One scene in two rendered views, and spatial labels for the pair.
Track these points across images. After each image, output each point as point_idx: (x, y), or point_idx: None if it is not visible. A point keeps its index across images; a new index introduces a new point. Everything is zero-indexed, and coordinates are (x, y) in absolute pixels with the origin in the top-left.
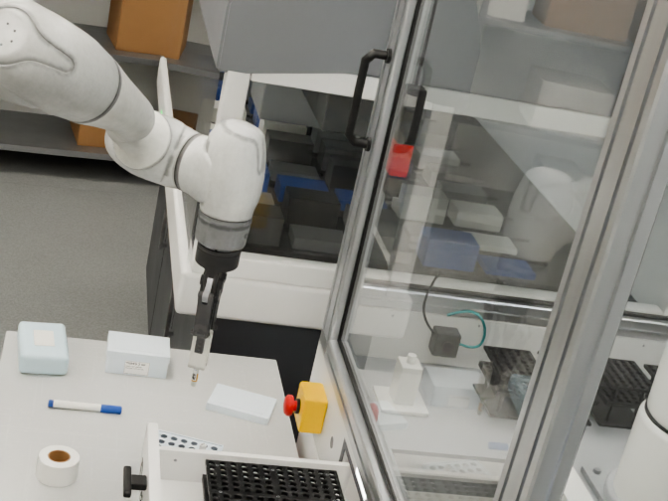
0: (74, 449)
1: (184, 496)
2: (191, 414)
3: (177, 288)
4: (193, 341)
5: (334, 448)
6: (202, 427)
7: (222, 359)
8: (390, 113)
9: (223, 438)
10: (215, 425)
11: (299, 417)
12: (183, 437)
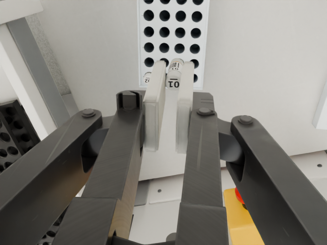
0: None
1: (5, 75)
2: (321, 17)
3: None
4: (146, 90)
5: (155, 242)
6: (283, 42)
7: None
8: None
9: (261, 75)
10: (293, 59)
11: (232, 200)
12: (204, 30)
